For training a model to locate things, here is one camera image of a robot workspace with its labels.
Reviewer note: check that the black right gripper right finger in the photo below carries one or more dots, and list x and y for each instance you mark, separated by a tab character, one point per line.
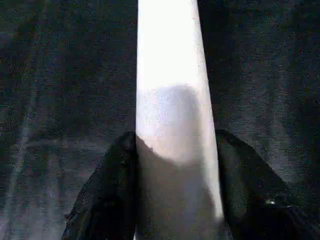
260	200

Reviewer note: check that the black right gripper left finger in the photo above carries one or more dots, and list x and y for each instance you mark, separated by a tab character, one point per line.
107	200

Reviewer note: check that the white plastic table leg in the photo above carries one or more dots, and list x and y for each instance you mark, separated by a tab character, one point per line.
172	100

